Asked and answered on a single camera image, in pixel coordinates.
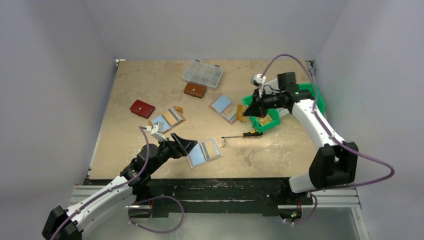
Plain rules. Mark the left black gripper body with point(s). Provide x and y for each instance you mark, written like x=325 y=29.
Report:
x=175 y=144

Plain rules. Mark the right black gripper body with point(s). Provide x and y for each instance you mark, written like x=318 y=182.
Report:
x=262 y=103

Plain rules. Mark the gold VIP credit card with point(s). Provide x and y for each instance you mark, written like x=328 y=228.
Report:
x=240 y=113

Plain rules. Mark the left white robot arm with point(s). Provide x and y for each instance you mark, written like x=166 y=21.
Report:
x=77 y=221

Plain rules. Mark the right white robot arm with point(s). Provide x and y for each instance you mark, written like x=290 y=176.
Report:
x=334 y=164

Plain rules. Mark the open orange card holder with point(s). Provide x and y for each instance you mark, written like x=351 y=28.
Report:
x=170 y=118

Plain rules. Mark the open pink card holder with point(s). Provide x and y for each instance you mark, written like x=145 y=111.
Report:
x=226 y=108

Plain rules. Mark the red leather card holder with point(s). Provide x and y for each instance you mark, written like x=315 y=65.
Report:
x=142 y=109

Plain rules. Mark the brown leather card holder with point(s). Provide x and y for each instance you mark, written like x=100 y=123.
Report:
x=194 y=90

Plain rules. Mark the white plastic bin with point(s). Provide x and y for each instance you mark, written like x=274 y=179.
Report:
x=273 y=84

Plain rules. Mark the green bin with yellow items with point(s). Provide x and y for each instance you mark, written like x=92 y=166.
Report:
x=273 y=121

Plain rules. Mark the black yellow screwdriver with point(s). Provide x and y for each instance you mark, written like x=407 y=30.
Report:
x=254 y=133

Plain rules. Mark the green bin with black item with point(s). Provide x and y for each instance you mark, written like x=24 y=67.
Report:
x=315 y=92

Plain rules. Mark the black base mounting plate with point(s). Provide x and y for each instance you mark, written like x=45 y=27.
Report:
x=268 y=196

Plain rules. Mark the clear plastic organizer box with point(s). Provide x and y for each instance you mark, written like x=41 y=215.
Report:
x=202 y=73

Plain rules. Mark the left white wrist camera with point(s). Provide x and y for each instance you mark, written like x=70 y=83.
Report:
x=157 y=132

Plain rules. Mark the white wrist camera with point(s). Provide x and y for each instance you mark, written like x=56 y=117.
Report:
x=258 y=80
x=157 y=132

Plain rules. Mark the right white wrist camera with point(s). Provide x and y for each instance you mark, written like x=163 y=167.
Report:
x=258 y=80

